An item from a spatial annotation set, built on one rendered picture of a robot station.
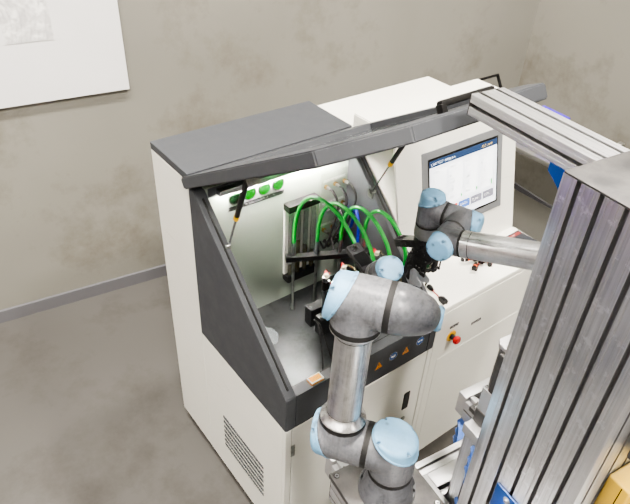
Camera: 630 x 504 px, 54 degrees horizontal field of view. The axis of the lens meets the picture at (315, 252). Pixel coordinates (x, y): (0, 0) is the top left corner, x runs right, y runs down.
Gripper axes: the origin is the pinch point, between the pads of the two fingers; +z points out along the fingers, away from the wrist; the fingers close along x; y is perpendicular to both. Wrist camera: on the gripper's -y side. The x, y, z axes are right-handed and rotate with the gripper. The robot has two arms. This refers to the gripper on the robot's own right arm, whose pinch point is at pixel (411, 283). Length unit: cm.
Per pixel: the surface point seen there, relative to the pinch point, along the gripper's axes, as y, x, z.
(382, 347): -3.5, -5.4, 29.3
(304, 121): -73, 9, -26
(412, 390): -3, 16, 65
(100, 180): -200, -34, 48
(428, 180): -33, 40, -10
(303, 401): -3, -40, 34
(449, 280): -13.9, 39.4, 26.3
